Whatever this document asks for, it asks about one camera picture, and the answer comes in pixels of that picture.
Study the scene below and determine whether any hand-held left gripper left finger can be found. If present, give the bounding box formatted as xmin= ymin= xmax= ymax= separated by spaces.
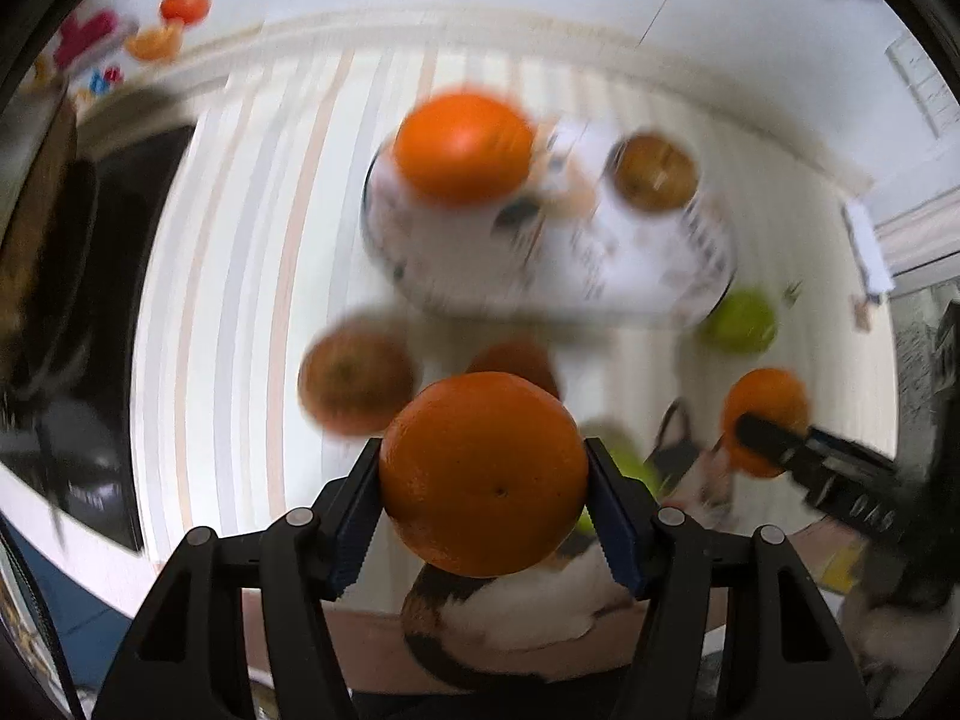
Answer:
xmin=91 ymin=438 xmax=385 ymax=720

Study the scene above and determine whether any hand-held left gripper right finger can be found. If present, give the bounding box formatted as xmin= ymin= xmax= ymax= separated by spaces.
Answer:
xmin=583 ymin=438 xmax=877 ymax=720

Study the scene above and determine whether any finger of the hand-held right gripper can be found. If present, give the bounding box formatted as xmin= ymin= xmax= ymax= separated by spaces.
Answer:
xmin=735 ymin=411 xmax=830 ymax=466

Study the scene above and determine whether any large orange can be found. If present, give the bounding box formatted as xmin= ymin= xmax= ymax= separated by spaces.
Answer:
xmin=378 ymin=371 xmax=590 ymax=578

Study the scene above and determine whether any white printed plate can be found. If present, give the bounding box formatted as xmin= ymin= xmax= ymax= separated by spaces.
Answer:
xmin=358 ymin=116 xmax=740 ymax=327

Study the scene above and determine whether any green round fruit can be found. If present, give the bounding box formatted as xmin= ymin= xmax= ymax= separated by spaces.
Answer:
xmin=577 ymin=424 xmax=665 ymax=535
xmin=699 ymin=289 xmax=779 ymax=355

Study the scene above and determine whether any brown round fruit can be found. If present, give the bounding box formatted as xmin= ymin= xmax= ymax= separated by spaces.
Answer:
xmin=611 ymin=132 xmax=700 ymax=214
xmin=298 ymin=315 xmax=418 ymax=437

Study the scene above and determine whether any white paper sheet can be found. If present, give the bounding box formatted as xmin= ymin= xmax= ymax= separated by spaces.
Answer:
xmin=840 ymin=199 xmax=898 ymax=298

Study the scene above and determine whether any striped cat print tablecloth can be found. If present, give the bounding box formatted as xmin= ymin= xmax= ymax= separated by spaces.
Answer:
xmin=129 ymin=7 xmax=902 ymax=691

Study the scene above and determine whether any black screen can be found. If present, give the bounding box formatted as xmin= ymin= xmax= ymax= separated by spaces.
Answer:
xmin=0 ymin=120 xmax=197 ymax=557

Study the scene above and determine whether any colourful fruit wall poster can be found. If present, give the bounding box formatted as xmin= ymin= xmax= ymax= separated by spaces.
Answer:
xmin=30 ymin=0 xmax=215 ymax=107

